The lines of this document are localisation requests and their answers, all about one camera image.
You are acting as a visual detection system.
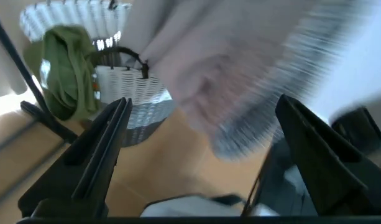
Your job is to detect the pale grey shorts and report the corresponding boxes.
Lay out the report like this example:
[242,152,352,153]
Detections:
[118,0,380,162]

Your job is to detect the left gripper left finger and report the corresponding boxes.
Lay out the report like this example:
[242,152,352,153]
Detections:
[17,96,134,218]

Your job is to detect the white laundry basket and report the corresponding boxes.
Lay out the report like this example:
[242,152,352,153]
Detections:
[19,0,178,147]

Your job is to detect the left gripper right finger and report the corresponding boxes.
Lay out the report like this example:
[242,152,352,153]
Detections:
[274,94,381,217]

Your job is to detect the black clothes rack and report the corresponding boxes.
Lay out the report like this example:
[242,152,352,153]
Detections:
[0,8,80,210]

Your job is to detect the green garment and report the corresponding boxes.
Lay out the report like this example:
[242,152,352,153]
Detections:
[23,24,101,122]

